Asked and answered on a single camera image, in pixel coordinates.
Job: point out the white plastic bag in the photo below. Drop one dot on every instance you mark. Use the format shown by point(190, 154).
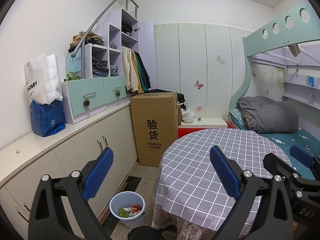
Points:
point(188, 115)

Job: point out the grey quilt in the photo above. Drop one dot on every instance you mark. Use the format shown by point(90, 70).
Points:
point(275, 115)

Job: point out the purple stepped shelf unit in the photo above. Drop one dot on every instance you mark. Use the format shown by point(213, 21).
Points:
point(103, 33)

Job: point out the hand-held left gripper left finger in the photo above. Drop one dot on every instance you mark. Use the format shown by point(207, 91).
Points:
point(97, 172)

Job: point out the light blue sign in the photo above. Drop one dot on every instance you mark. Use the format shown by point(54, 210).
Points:
point(73, 65)

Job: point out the black clothes heap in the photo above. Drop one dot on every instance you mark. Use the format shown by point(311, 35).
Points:
point(180, 98)

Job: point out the grey checked tablecloth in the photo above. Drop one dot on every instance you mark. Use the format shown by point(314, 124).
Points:
point(200, 167)

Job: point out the cream hanging jacket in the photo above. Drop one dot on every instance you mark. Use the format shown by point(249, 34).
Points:
point(127, 67)

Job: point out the folded black clothes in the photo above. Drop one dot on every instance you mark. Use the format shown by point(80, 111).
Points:
point(127, 28)

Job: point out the pink butterfly sticker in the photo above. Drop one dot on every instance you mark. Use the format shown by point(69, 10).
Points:
point(199, 84)

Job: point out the green hanging jacket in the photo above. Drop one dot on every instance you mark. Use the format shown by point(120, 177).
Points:
point(140, 76)

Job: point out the pale butterfly sticker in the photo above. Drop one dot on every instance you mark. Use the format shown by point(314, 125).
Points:
point(221, 59)

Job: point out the small blue box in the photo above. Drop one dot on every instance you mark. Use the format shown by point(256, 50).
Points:
point(311, 81)

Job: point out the folded grey clothes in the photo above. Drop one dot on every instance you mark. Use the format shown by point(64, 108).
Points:
point(113, 70)
point(113, 45)

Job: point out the person's leg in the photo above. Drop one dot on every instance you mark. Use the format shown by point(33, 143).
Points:
point(147, 233)

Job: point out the white wardrobe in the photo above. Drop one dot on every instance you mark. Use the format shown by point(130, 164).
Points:
point(192, 55)

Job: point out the grey metal handrail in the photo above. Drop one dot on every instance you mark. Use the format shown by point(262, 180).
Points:
point(73, 55)

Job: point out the trash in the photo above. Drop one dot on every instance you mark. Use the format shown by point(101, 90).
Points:
point(123, 212)

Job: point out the folded dark jeans stack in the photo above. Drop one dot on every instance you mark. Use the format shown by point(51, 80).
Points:
point(100, 66)

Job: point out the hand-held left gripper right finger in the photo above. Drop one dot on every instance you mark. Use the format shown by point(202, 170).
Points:
point(225, 172)

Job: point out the light blue plastic bin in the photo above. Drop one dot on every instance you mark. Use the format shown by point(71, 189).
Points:
point(117, 202)

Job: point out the printed table skirt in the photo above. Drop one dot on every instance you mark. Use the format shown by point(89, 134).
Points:
point(175, 227)

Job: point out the low white cabinet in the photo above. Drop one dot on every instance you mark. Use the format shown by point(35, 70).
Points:
point(75, 150)

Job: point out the red orange snack wrapper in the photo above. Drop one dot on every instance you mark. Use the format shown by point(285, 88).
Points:
point(136, 207)

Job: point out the tall cardboard box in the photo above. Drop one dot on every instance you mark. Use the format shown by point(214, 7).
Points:
point(152, 110)

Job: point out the brown hanging object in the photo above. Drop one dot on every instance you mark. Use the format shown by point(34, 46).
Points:
point(295, 50)

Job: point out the teal bunk bed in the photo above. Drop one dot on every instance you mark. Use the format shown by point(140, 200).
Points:
point(257, 42)

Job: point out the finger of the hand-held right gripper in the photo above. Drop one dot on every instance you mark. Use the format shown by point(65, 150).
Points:
point(300, 153)
point(277, 163)

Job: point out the green plastic ornament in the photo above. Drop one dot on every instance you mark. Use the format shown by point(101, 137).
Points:
point(72, 77)

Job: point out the teal drawer unit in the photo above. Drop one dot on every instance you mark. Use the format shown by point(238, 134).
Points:
point(87, 87)

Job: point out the black hanging jacket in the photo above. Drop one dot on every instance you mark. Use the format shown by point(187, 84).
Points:
point(147, 77)

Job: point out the blue plaid pillow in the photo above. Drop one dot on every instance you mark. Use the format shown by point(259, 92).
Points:
point(235, 113)

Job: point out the blue patterned bag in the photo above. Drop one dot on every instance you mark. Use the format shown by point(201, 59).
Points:
point(46, 120)

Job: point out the white shopping bag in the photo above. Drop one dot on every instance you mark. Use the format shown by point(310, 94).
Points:
point(41, 77)

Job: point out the brown clothes pile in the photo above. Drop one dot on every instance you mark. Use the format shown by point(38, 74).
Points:
point(92, 38)

